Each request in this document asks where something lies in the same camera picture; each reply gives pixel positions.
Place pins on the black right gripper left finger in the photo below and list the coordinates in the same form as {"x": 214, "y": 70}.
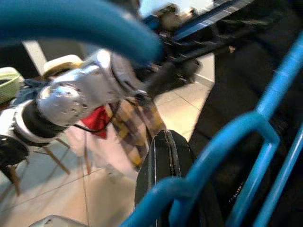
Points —
{"x": 154, "y": 165}

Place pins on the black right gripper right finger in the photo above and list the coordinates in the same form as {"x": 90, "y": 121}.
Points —
{"x": 182, "y": 153}

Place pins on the blue plastic hanger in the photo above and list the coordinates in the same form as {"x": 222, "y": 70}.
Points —
{"x": 236, "y": 123}

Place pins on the black garment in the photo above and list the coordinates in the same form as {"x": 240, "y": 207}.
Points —
{"x": 236, "y": 82}

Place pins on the yellow grey plaid shirt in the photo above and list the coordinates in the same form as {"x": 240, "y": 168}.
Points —
{"x": 132, "y": 123}

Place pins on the pale pink cloth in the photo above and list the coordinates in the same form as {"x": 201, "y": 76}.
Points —
{"x": 94, "y": 151}

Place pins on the red cloth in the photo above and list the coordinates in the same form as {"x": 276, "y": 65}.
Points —
{"x": 99, "y": 120}

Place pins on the blue denim cloth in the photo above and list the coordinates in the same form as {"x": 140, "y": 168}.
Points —
{"x": 33, "y": 87}

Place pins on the green woven basket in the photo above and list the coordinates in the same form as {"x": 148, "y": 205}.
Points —
{"x": 7, "y": 85}

